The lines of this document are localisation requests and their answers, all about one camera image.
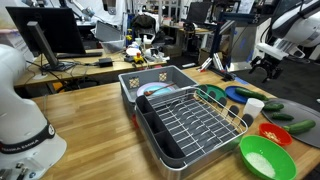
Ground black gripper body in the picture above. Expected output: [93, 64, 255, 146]
[258, 54, 285, 72]

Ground long dark green cucumber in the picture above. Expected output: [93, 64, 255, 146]
[234, 87, 269, 102]

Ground large gray plate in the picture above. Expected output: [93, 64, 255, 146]
[261, 98, 320, 149]

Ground dark green plate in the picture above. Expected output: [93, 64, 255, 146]
[196, 83, 228, 102]

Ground light blue plate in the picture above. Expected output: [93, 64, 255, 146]
[149, 85, 176, 98]

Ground purple plate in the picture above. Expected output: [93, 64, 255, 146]
[136, 81, 174, 98]

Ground blue tape strip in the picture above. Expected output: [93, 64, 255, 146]
[234, 76, 250, 86]

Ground white panel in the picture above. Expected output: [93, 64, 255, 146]
[229, 17, 272, 73]

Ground short green cucumber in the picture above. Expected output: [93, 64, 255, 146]
[262, 102, 285, 112]
[270, 112, 295, 122]

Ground white plastic cup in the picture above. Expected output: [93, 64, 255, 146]
[242, 97, 265, 119]

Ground white clamp tools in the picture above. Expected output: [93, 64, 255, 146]
[196, 52, 225, 73]

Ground thick light green cucumber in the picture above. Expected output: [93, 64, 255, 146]
[282, 119, 317, 136]

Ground red bowl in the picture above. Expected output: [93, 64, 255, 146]
[258, 122, 294, 147]

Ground small black monitor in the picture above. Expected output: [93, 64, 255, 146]
[185, 1, 213, 25]

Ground bright green bowl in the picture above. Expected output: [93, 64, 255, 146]
[239, 134, 298, 180]

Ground gray plastic bin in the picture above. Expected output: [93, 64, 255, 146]
[118, 65, 200, 118]

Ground wooden spoon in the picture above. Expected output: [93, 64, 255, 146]
[143, 83, 176, 97]

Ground yellow toy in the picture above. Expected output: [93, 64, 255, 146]
[133, 52, 145, 65]

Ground gray cutlery caddy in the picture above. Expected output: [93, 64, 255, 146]
[134, 94, 188, 168]

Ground dark backpack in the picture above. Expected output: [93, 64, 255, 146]
[130, 14, 157, 33]

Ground white bowl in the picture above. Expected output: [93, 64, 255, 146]
[125, 47, 141, 57]

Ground silver drain tray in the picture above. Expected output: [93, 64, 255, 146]
[135, 109, 246, 180]

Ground clear plastic container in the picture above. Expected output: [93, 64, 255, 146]
[100, 39, 126, 54]

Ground black power adapter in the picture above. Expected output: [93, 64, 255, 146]
[98, 57, 114, 68]

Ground wooden desk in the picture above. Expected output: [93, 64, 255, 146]
[13, 49, 168, 90]

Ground black keyboard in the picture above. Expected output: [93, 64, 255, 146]
[55, 50, 104, 60]

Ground black monitor with stand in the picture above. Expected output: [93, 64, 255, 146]
[5, 6, 87, 72]

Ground white cardboard box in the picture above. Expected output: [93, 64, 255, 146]
[0, 29, 35, 62]

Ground blue metal frame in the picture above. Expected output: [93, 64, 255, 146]
[209, 12, 262, 82]

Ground silver wire dish rack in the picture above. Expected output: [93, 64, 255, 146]
[146, 84, 250, 158]

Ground black desk cables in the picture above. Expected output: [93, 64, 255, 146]
[25, 59, 101, 84]

